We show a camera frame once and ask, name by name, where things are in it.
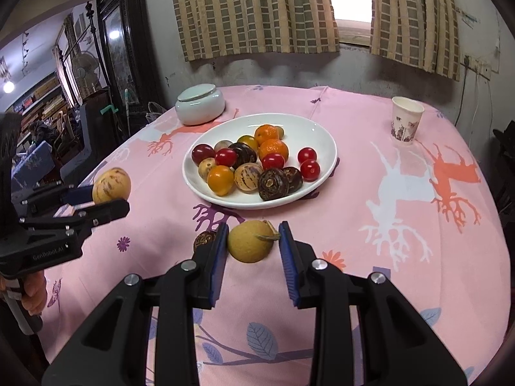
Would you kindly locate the checked beige curtain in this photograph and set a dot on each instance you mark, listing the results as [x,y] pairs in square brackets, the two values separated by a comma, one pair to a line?
[414,16]
[249,8]

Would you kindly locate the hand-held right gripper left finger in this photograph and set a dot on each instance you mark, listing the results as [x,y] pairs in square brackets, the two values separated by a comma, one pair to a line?
[219,265]

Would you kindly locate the dark wooden cabinet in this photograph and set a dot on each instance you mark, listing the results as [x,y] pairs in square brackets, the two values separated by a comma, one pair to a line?
[132,28]

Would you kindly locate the wall socket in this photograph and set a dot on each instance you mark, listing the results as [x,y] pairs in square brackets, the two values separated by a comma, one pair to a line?
[478,68]

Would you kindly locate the tan longan with stem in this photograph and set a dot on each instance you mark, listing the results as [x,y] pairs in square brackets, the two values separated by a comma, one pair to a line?
[247,243]

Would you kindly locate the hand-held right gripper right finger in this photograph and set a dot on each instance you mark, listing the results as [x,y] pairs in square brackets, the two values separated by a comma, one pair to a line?
[289,265]

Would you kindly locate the electric fan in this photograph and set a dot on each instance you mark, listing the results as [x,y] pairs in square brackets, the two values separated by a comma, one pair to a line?
[84,70]

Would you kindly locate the tan passion fruit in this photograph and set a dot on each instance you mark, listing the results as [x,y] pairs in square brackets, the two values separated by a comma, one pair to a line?
[222,144]

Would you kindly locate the yellow-orange tomato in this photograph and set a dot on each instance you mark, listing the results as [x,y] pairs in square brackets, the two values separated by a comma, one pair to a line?
[220,180]

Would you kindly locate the mandarin orange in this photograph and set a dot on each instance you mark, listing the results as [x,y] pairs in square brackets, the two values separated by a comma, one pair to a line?
[266,133]
[274,148]

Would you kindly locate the yellow striped pepino melon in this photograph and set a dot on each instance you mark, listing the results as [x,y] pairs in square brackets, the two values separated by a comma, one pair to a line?
[248,177]
[111,185]
[206,169]

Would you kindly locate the dark grey chair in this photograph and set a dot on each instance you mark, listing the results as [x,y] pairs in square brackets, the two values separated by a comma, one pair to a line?
[92,128]

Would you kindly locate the person's left hand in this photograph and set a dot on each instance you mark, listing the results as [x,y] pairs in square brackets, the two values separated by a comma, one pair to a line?
[36,293]

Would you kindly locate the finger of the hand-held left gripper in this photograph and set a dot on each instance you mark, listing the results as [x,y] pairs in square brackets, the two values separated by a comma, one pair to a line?
[78,195]
[108,211]

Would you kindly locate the dark red plum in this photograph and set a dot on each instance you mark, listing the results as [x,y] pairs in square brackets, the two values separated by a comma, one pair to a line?
[202,154]

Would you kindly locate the white oval plate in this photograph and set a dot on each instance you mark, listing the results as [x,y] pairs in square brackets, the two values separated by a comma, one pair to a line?
[314,132]

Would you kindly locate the small tan round fruit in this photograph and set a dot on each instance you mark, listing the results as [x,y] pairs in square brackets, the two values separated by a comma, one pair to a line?
[282,132]

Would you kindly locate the blue printed cloth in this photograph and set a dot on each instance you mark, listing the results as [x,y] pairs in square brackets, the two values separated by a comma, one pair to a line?
[36,161]

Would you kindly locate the glowing light bulb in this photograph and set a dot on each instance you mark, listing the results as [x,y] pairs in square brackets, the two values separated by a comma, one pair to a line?
[8,86]

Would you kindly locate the pale green lidded jar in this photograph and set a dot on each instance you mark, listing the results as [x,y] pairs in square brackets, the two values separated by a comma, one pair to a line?
[199,106]

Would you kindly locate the pink printed tablecloth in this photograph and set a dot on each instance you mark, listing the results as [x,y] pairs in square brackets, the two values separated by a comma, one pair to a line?
[362,249]

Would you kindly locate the white plastic bag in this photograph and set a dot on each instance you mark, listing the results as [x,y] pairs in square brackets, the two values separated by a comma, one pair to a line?
[155,112]

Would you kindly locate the green-yellow tomato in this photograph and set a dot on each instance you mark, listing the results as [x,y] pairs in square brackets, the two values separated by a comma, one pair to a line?
[248,140]

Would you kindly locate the red cherry tomato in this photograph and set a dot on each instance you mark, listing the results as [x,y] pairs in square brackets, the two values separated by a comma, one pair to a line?
[306,155]
[310,170]
[273,162]
[225,157]

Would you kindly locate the printed paper cup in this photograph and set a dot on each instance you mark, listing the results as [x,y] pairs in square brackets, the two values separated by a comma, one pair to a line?
[406,120]

